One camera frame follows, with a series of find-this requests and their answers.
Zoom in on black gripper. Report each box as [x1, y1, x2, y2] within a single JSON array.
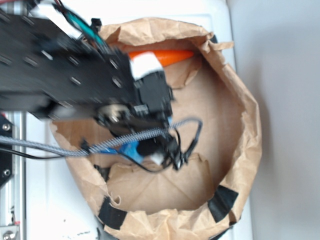
[[97, 51, 186, 170]]

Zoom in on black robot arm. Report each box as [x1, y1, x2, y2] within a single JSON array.
[[0, 5, 188, 169]]

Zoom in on orange toy carrot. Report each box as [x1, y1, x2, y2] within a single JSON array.
[[128, 49, 194, 67]]

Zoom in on brown paper bag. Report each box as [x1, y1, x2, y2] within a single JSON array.
[[66, 17, 262, 240]]

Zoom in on black tape piece left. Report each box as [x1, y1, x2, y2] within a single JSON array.
[[97, 197, 128, 230]]

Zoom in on black tape piece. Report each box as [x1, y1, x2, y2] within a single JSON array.
[[207, 185, 239, 223], [97, 197, 128, 230]]

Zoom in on black tape piece right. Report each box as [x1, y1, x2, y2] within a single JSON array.
[[207, 185, 239, 223]]

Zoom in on black cable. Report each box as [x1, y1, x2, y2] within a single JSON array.
[[0, 119, 203, 174]]

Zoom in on grey braided cable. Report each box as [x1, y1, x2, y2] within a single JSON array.
[[0, 117, 203, 158]]

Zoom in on aluminium rail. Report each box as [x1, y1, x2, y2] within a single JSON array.
[[0, 112, 27, 240]]

